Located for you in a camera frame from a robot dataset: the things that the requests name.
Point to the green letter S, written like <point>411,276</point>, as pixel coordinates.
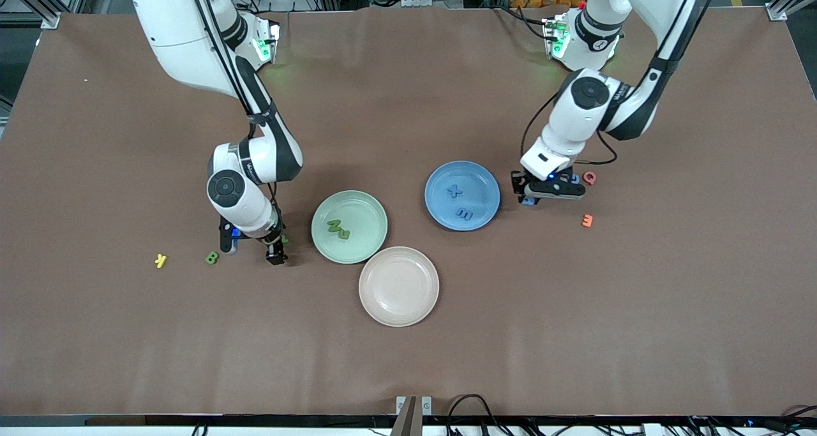
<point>344,234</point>

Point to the orange letter E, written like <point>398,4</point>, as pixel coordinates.
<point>591,220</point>

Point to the green letter B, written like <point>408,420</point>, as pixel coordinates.
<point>210,258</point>

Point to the blue plate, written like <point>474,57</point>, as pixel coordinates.
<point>488,209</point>

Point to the light green plate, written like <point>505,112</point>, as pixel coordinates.
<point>367,248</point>

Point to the yellow letter K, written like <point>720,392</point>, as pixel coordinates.
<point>160,261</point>

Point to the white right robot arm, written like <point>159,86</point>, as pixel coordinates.
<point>246,206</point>

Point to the blue letter X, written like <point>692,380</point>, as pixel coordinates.
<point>454,191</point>

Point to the blue letter E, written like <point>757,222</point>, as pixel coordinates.
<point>470,215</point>

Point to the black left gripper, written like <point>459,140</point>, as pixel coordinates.
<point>518,182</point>

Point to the green letter N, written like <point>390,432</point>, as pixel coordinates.
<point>334,225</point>

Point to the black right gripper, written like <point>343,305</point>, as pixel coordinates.
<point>275,248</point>

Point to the pale pink plate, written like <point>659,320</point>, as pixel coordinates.
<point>399,286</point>

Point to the red letter Q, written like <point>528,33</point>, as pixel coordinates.
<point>584,178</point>

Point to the small metal bracket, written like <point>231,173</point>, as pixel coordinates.
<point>408,417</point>

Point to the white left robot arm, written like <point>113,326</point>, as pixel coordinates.
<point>574,123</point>

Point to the white power strip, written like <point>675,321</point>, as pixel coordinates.
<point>424,2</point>

